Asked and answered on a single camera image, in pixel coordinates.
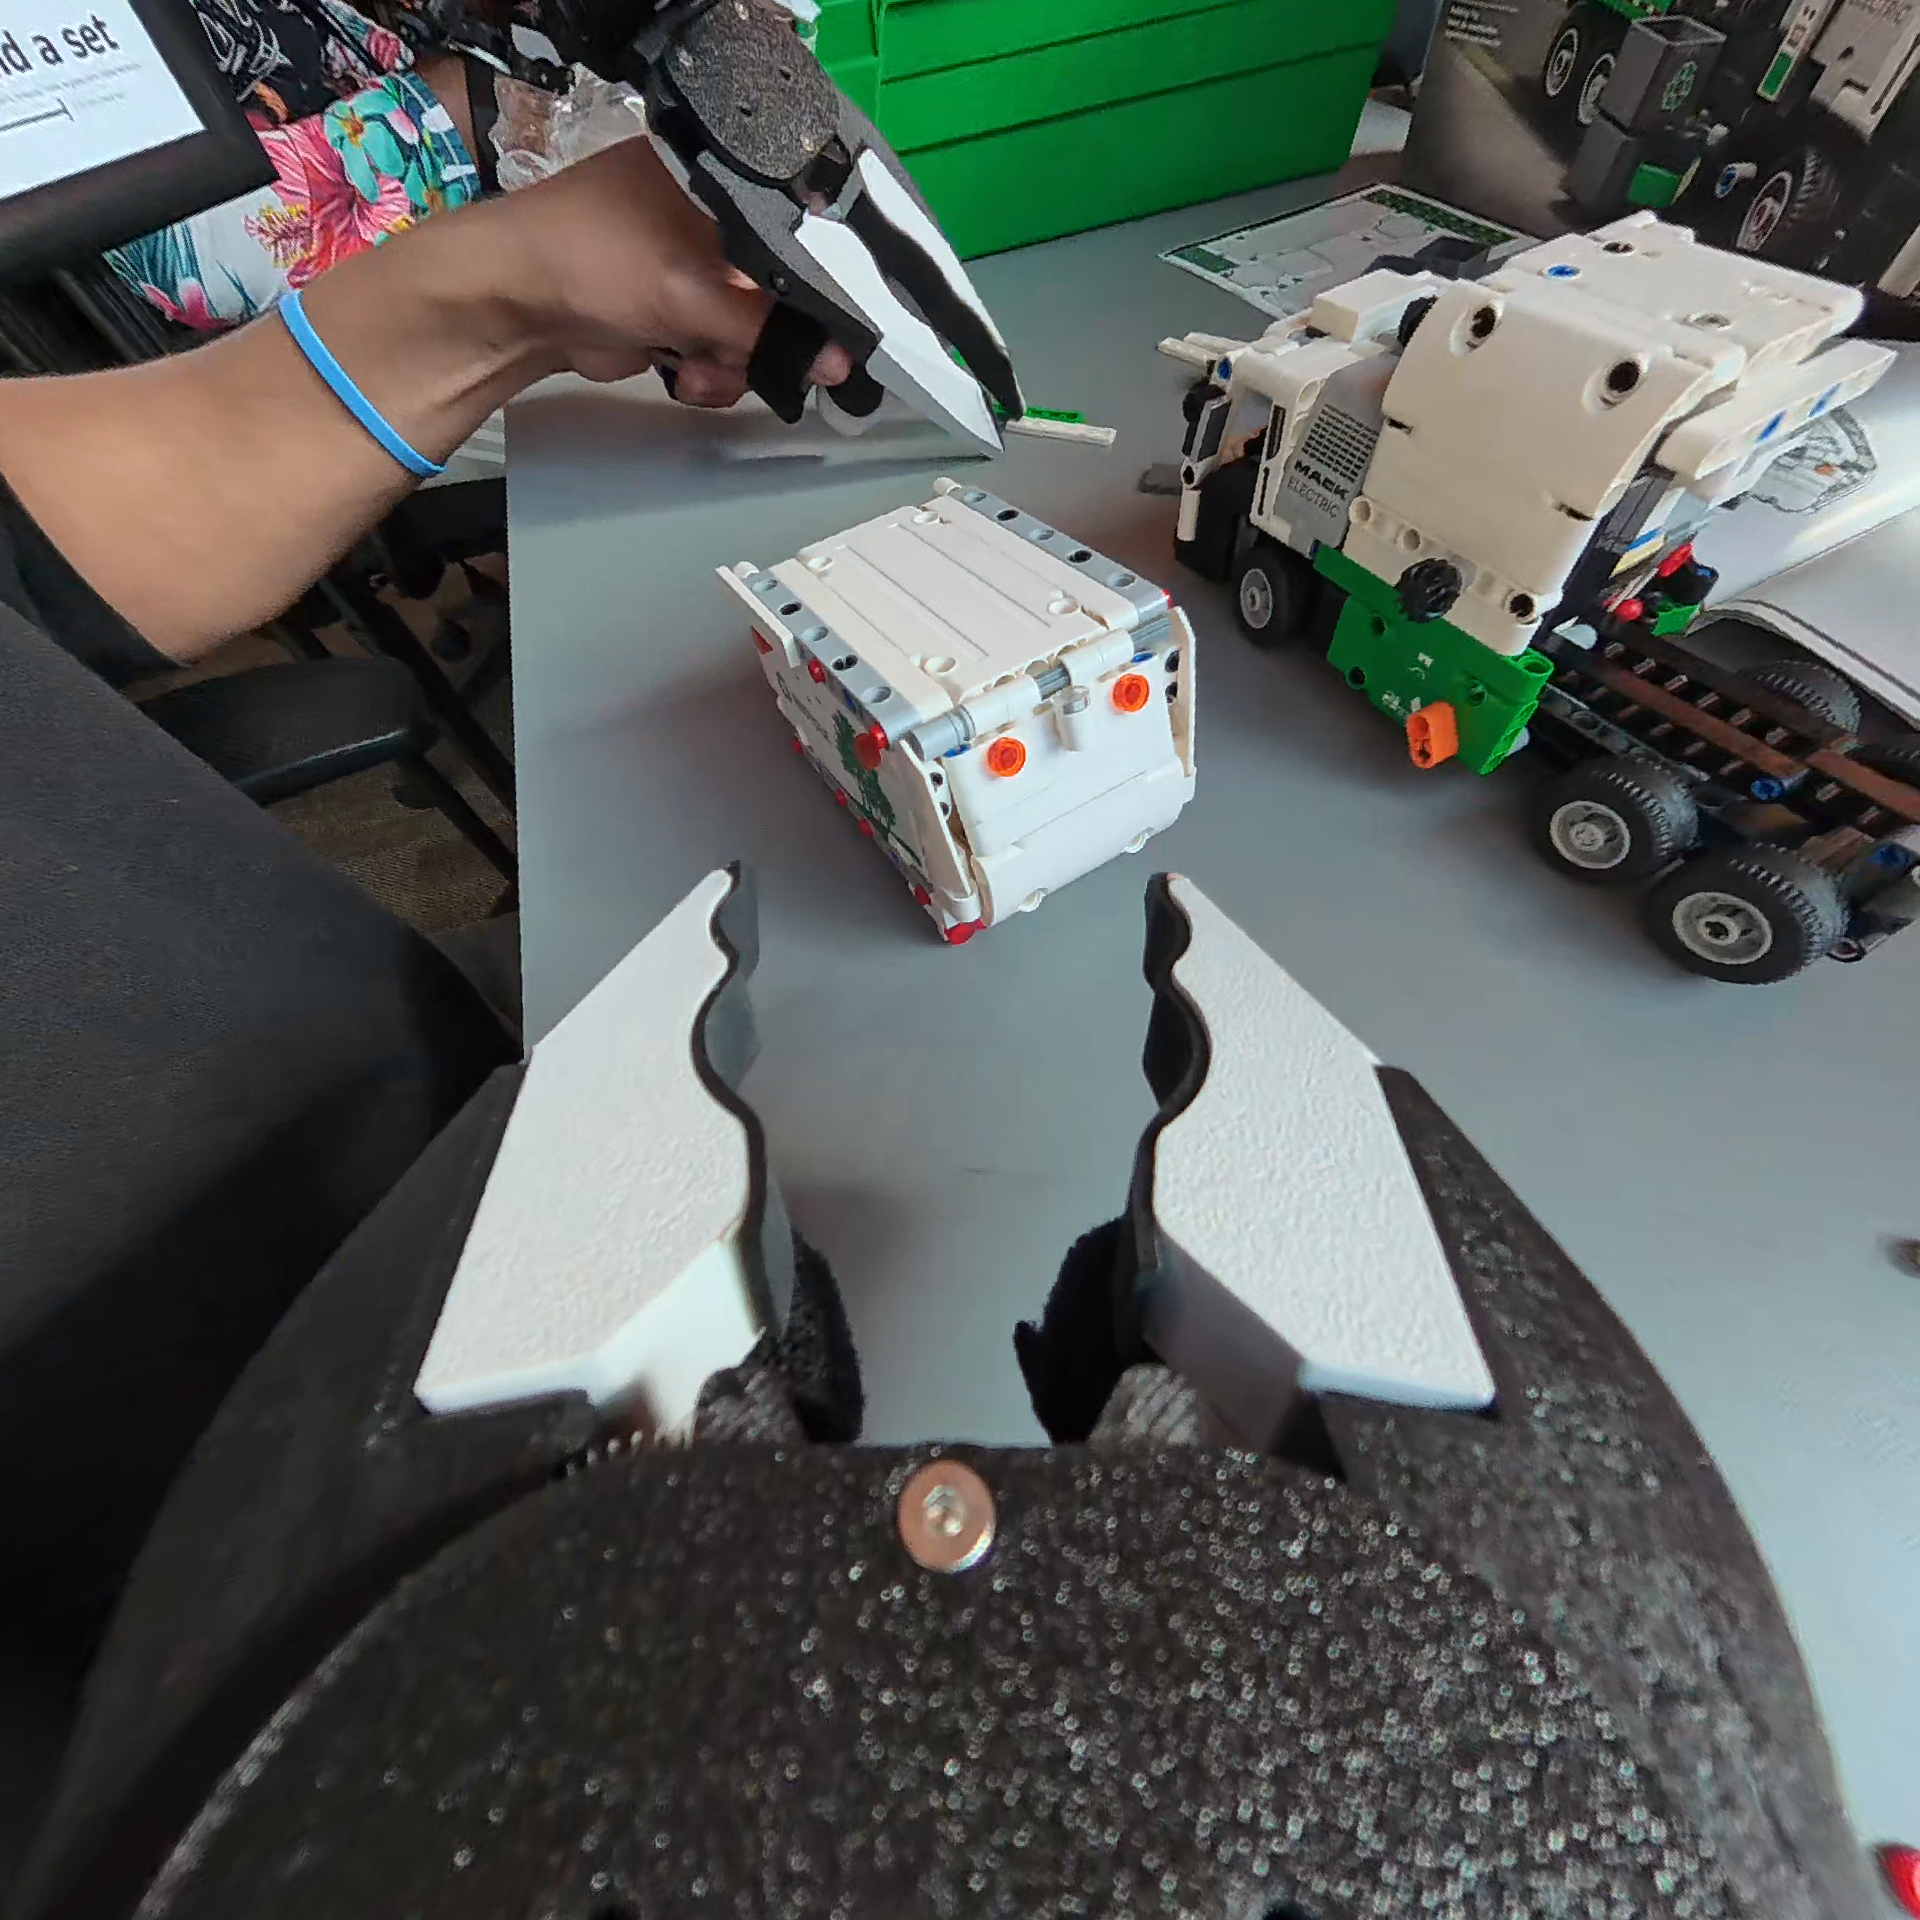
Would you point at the lego set packaging box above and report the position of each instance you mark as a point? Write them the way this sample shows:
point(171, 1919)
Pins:
point(1650, 89)

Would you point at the person's dark clothing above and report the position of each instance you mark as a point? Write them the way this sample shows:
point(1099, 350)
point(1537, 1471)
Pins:
point(181, 1050)

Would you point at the blue wristband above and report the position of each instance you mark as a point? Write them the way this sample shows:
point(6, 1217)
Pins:
point(360, 399)

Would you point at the green storage box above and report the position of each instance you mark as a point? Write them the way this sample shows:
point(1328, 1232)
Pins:
point(1126, 119)

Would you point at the person's left forearm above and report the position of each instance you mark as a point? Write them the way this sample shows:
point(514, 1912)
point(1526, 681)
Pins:
point(195, 481)

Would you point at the white lego garbage container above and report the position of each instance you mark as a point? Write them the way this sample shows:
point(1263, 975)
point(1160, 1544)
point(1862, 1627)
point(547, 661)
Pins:
point(961, 599)

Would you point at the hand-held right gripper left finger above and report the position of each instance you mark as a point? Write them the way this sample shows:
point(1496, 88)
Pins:
point(600, 1201)

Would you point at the small red object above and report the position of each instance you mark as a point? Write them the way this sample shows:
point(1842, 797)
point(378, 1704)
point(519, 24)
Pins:
point(1902, 1882)

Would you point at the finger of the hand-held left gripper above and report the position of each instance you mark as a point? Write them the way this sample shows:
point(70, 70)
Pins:
point(885, 322)
point(922, 224)

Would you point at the white sticker sheet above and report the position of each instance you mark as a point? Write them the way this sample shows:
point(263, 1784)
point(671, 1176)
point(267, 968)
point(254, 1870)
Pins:
point(1320, 248)

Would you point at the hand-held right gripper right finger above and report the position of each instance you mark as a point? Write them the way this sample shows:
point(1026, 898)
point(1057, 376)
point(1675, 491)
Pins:
point(1290, 1201)

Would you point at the person's left hand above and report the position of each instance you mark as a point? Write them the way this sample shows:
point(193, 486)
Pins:
point(629, 271)

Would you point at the black framed white sign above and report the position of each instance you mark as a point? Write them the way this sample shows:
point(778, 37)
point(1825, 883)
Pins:
point(90, 105)

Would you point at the white green lego truck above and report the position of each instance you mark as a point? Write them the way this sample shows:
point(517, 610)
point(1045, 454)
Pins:
point(1499, 390)

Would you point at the green lego plate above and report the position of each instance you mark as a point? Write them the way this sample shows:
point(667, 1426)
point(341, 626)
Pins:
point(1035, 410)

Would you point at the black office chair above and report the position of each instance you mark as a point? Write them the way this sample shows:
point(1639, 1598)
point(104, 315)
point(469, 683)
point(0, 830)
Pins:
point(301, 721)

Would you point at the white lego plate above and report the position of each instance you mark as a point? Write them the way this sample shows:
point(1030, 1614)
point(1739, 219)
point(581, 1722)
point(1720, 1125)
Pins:
point(1072, 433)

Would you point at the lego instruction booklet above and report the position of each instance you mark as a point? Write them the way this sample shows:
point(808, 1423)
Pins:
point(1845, 599)

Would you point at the clear plastic bag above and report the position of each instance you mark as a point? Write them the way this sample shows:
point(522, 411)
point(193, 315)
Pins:
point(563, 129)

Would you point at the floral printed cloth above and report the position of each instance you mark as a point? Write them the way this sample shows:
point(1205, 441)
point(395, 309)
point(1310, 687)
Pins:
point(346, 166)

